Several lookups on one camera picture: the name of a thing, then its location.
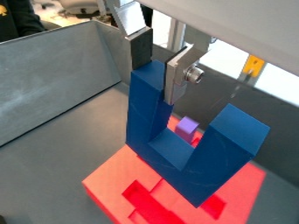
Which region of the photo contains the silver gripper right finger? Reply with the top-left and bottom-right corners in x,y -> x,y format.
162,29 -> 210,105

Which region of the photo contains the blue U-shaped block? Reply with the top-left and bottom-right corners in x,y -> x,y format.
125,60 -> 269,207

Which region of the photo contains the purple small block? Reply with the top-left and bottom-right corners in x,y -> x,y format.
174,116 -> 198,144

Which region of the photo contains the red puzzle base block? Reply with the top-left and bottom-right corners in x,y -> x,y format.
80,115 -> 267,224

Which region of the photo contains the black-padded gripper left finger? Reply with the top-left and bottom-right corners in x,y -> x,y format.
106,0 -> 153,70

